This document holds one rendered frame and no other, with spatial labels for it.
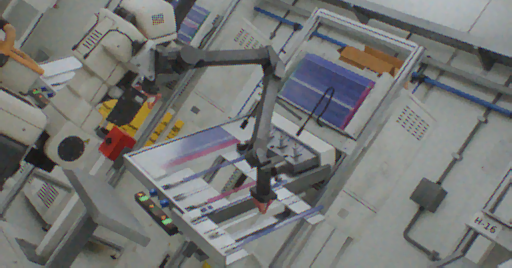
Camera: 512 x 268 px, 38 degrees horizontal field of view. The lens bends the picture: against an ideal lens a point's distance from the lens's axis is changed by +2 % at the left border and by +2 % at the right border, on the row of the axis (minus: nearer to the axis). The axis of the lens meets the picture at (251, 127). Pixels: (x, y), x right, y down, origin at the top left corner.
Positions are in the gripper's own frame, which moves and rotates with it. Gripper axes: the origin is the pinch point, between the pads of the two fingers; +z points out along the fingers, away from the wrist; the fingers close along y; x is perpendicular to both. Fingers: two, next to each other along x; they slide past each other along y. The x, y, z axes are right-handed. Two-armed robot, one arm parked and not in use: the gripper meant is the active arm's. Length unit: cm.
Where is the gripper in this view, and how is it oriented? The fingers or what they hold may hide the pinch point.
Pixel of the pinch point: (262, 211)
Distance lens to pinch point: 282.7
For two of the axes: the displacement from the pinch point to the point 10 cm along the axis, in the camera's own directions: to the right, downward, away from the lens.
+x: -7.9, 2.9, -5.4
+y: -6.1, -3.9, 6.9
